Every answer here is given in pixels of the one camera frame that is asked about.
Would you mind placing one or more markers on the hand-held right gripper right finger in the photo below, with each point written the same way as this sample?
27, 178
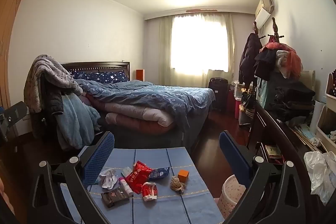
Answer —
233, 158

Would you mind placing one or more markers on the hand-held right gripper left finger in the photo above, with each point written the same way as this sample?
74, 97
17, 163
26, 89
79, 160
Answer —
99, 158

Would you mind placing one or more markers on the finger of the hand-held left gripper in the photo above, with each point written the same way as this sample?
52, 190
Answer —
15, 111

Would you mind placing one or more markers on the large red snack packet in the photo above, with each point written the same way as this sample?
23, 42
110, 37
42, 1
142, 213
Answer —
137, 176

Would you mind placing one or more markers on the floral white waste bin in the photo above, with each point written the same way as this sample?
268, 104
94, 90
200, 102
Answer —
228, 200

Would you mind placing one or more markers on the brown paper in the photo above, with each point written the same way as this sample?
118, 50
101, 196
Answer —
177, 184

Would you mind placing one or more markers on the white crumpled tissue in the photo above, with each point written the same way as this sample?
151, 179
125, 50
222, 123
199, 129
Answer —
107, 179

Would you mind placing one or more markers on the green white wipe packet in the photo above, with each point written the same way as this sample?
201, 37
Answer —
126, 171

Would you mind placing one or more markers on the dark padded jacket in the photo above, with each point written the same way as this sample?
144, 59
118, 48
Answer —
53, 103

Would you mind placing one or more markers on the white tube with pink cap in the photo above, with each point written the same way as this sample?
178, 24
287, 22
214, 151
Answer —
126, 187

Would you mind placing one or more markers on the small picture box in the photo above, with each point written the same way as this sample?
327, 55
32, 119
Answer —
273, 151

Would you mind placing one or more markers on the black packet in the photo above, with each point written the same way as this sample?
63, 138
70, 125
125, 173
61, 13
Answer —
115, 196

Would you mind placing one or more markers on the light blue fleece blanket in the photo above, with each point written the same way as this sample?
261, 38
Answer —
76, 121

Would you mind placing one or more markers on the dark wooden dresser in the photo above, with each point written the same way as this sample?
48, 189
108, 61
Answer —
270, 134

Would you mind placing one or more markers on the striped handbag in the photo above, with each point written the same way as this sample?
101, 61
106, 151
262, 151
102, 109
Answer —
248, 108

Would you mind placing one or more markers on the red pink storage box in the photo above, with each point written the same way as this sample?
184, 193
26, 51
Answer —
232, 106

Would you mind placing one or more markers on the orange cube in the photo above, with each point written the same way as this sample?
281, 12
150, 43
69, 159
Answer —
183, 176

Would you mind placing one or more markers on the folded pink quilt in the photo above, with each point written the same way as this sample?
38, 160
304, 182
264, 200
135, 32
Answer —
141, 116

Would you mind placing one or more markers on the small red white packet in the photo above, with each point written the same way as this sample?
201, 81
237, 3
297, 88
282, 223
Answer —
149, 191

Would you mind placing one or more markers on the blue snack packet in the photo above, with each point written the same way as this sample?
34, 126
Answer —
160, 173

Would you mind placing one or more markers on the dark wooden bed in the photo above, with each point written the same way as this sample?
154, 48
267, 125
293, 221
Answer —
157, 134

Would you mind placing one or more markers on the black suitcase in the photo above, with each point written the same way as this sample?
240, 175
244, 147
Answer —
218, 94

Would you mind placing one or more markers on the clear plastic container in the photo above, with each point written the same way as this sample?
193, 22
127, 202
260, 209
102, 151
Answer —
240, 90

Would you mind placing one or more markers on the teal bag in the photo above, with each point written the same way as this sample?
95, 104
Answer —
265, 90

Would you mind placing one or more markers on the wooden wardrobe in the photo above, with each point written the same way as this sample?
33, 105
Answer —
10, 29

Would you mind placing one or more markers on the star print blue pillow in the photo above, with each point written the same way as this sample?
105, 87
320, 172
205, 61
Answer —
105, 76

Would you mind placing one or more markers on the stack of dark clothes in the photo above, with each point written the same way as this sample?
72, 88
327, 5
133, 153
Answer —
294, 100

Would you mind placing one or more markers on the blue patterned duvet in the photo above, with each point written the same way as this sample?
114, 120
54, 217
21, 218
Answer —
157, 95

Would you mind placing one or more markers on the white plastic bag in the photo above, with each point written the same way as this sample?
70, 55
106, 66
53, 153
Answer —
320, 174

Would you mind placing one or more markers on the white cylinder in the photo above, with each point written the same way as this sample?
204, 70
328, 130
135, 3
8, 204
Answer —
317, 116

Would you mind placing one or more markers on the white storage organizer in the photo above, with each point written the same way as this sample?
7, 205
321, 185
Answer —
329, 113

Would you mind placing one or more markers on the sheer cream curtain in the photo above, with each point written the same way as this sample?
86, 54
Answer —
165, 50

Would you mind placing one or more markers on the wooden coat rack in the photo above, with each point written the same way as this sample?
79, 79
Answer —
274, 28

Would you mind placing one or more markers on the white air conditioner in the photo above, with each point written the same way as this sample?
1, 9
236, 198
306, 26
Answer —
263, 11

